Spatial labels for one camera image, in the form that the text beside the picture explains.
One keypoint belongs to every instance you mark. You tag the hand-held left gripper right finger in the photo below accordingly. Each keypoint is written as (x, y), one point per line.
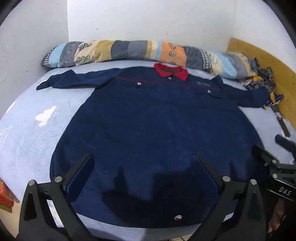
(204, 170)

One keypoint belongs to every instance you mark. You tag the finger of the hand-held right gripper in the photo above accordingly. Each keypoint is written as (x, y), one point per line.
(263, 154)
(285, 143)

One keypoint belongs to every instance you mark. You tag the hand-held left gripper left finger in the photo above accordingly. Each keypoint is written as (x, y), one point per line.
(78, 172)

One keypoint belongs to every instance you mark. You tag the navy blue jacket red collar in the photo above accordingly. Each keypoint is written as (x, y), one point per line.
(150, 125)

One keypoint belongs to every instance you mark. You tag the person's right hand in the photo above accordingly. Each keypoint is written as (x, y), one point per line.
(276, 217)

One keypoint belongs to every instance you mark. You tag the navy star printed cloth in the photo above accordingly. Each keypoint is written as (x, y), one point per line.
(275, 98)

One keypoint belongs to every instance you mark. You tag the light blue cloud blanket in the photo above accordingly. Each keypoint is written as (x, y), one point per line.
(30, 139)

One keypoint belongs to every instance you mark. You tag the grey patterned cloth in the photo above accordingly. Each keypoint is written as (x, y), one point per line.
(263, 76)

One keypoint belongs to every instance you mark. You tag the wooden headboard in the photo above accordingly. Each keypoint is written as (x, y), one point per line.
(277, 69)

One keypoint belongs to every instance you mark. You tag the orange red box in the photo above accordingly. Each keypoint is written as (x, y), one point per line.
(5, 197)

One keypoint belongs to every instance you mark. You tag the patchwork quilt roll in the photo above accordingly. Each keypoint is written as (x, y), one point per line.
(120, 51)

